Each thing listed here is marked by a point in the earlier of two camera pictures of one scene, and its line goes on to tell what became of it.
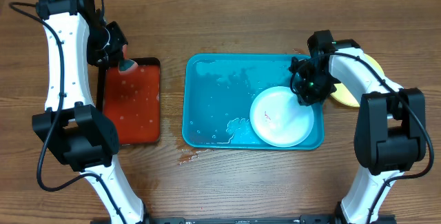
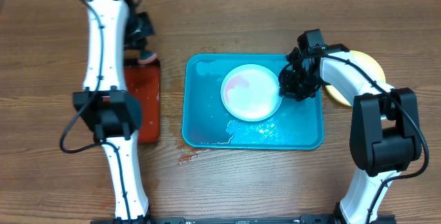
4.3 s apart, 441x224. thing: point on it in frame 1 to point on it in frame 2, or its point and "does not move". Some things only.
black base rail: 292,219 does not move
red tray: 133,100 does not move
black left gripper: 116,54 to 149,32
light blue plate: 279,120 to 251,92
